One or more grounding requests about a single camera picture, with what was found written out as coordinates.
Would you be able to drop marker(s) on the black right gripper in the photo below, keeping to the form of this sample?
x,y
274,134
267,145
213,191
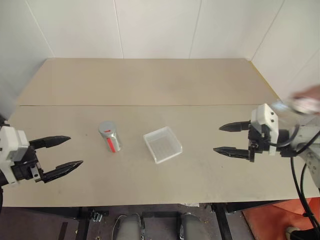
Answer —
x,y
260,140

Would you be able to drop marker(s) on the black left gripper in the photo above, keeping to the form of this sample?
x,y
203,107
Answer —
x,y
25,167

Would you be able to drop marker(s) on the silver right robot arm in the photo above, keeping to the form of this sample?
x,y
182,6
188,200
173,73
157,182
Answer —
x,y
306,136

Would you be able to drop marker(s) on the silver can with red stripe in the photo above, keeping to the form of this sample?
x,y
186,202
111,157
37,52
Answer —
x,y
113,141

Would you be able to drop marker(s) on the clear square plastic container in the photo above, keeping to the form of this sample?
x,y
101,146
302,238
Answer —
x,y
162,145

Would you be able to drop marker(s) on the person's bare hand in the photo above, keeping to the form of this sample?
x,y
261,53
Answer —
x,y
310,98

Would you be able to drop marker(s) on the small white plug connector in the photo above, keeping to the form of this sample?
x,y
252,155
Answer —
x,y
96,216

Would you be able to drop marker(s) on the orange floor mat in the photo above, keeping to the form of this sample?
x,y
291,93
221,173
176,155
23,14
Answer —
x,y
275,220

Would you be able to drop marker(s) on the grey rounded robot leg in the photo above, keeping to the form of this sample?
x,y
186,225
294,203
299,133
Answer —
x,y
128,227
190,226

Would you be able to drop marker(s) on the white shoe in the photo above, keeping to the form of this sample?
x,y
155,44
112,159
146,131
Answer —
x,y
291,232

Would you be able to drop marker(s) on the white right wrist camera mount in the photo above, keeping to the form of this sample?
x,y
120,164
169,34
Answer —
x,y
266,116

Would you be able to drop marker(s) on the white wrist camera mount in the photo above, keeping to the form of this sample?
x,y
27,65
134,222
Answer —
x,y
11,142
266,116

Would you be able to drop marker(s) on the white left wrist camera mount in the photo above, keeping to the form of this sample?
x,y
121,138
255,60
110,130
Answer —
x,y
11,142

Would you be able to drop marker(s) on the black table frame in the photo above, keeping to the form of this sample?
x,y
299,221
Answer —
x,y
223,222

